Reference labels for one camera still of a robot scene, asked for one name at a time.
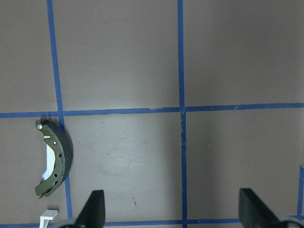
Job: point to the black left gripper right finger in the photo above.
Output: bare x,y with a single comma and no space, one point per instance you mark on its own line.
254,213

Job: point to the white curved plastic part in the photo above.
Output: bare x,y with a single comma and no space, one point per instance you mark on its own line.
46,217

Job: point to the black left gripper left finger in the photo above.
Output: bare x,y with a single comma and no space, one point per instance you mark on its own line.
93,213

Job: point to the green brake shoe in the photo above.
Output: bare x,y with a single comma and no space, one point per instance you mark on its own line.
59,158

